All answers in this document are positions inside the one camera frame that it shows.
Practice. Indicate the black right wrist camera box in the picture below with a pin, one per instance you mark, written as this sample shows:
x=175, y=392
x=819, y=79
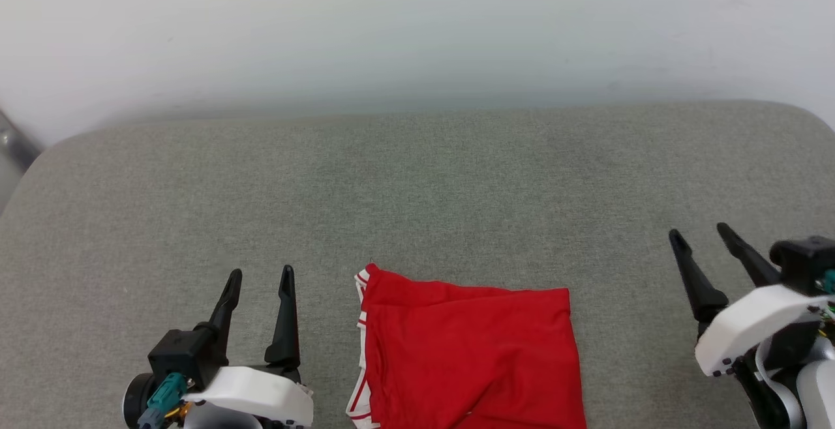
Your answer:
x=805, y=263

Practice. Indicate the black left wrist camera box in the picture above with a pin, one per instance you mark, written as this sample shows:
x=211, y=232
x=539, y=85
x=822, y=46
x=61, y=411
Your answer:
x=186, y=354

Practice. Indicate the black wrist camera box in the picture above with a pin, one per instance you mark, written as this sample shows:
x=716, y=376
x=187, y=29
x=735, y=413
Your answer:
x=805, y=263
x=186, y=354

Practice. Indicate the grey fabric sofa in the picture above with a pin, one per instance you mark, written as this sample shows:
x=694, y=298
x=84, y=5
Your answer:
x=417, y=188

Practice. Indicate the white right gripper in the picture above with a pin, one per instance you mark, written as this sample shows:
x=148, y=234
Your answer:
x=750, y=325

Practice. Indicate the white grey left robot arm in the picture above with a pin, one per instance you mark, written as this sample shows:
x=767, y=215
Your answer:
x=222, y=419

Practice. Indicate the grey metal object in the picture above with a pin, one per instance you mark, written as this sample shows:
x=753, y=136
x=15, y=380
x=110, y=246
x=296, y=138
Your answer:
x=10, y=142

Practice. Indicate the red and white jersey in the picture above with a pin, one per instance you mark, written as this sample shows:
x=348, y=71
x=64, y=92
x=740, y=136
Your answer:
x=470, y=357

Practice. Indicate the black round left wrist cap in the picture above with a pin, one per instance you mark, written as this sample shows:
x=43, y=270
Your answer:
x=136, y=399

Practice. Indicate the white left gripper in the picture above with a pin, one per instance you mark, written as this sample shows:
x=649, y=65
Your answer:
x=261, y=390

